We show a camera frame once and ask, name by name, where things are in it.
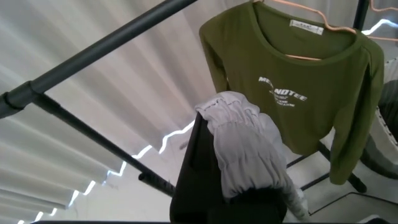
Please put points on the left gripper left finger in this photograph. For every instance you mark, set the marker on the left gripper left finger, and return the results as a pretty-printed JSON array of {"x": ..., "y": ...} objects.
[{"x": 192, "y": 193}]

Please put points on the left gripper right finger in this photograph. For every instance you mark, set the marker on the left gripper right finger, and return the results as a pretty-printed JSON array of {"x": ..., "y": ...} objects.
[{"x": 261, "y": 205}]

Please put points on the pale grey shorts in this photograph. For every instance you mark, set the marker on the pale grey shorts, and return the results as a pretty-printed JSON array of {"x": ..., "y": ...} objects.
[{"x": 248, "y": 149}]

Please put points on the green long-sleeved shirt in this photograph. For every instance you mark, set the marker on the green long-sleeved shirt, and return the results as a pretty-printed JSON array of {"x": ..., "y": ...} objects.
[{"x": 335, "y": 124}]

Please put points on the white laundry basket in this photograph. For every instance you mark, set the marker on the white laundry basket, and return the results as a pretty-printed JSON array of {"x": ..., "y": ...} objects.
[{"x": 388, "y": 109}]

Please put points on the black clothes rack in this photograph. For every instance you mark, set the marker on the black clothes rack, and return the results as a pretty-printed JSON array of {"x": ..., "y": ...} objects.
[{"x": 109, "y": 43}]

